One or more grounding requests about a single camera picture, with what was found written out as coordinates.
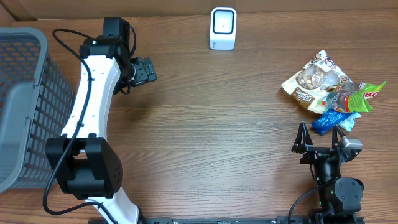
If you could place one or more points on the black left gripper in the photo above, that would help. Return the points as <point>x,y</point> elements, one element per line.
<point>147,72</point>

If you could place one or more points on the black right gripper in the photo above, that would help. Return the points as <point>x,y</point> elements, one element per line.
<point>313,154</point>

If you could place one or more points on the blue oreo packet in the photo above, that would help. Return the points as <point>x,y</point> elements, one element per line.
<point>327,120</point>

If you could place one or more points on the white snack packet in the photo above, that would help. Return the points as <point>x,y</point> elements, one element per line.
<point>349,122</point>

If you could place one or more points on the green snack packet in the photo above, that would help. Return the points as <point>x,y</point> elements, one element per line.
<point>352,97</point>

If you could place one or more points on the beige pastry snack packet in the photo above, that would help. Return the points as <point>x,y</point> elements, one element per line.
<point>310,85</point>

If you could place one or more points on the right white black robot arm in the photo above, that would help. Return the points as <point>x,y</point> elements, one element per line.
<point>339,197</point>

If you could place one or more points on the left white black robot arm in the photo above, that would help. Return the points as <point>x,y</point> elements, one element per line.
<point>86,170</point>

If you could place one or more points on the white barcode scanner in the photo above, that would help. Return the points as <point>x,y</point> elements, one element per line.
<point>223,28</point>

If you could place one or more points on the grey plastic mesh basket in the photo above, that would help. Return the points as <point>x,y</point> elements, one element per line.
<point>36,101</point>

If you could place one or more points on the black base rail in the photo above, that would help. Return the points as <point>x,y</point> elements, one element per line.
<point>277,220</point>

